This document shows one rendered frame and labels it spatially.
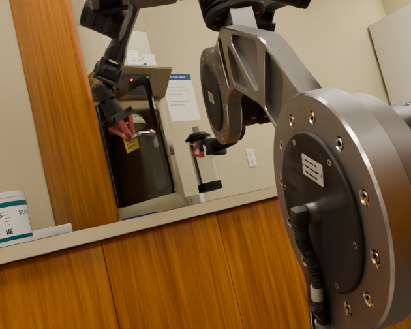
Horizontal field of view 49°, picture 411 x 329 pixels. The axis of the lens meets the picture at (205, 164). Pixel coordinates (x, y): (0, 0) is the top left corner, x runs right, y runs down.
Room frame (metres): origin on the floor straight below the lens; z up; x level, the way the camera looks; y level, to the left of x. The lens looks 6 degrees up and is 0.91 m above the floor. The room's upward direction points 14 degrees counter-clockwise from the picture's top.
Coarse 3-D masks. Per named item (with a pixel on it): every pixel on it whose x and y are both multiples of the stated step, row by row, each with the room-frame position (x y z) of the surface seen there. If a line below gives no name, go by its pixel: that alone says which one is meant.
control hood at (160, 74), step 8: (128, 72) 1.67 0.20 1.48; (136, 72) 1.69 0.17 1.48; (144, 72) 1.71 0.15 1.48; (152, 72) 1.74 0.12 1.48; (160, 72) 1.76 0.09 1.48; (168, 72) 1.79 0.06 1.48; (96, 80) 1.62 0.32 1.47; (152, 80) 1.76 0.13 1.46; (160, 80) 1.79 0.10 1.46; (168, 80) 1.81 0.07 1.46; (152, 88) 1.78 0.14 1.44; (160, 88) 1.81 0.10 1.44; (160, 96) 1.84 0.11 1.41
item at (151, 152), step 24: (120, 96) 1.55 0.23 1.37; (144, 96) 1.47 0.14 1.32; (144, 120) 1.49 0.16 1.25; (120, 144) 1.60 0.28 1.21; (144, 144) 1.51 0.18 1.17; (120, 168) 1.62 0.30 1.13; (144, 168) 1.52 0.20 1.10; (168, 168) 1.45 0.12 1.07; (120, 192) 1.64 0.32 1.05; (144, 192) 1.54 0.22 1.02; (168, 192) 1.46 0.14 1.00
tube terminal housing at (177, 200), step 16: (80, 32) 1.67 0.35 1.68; (96, 32) 1.71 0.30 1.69; (144, 32) 1.87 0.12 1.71; (96, 48) 1.70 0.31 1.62; (128, 48) 1.80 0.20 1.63; (144, 48) 1.85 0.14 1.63; (96, 112) 1.67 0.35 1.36; (160, 112) 1.86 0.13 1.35; (176, 160) 1.87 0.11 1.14; (176, 176) 1.86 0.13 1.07; (176, 192) 1.85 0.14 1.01; (128, 208) 1.69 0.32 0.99; (144, 208) 1.74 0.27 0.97; (160, 208) 1.79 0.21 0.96
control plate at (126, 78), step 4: (124, 76) 1.66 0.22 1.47; (128, 76) 1.68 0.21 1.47; (132, 76) 1.69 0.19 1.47; (136, 76) 1.70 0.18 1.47; (140, 76) 1.71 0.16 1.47; (148, 76) 1.74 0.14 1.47; (124, 80) 1.68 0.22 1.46; (128, 80) 1.69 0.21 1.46; (132, 80) 1.70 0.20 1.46; (120, 84) 1.67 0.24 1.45; (124, 84) 1.69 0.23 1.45; (128, 84) 1.70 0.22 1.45; (116, 88) 1.67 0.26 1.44; (120, 88) 1.69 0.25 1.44
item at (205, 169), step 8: (200, 136) 1.80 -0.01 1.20; (208, 136) 1.82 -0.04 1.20; (192, 144) 1.81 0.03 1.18; (192, 160) 1.83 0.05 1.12; (200, 160) 1.80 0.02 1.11; (208, 160) 1.80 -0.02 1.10; (200, 168) 1.80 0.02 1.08; (208, 168) 1.80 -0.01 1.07; (216, 168) 1.83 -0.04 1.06; (200, 176) 1.81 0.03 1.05; (208, 176) 1.80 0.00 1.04; (216, 176) 1.81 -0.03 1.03; (200, 184) 1.81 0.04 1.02
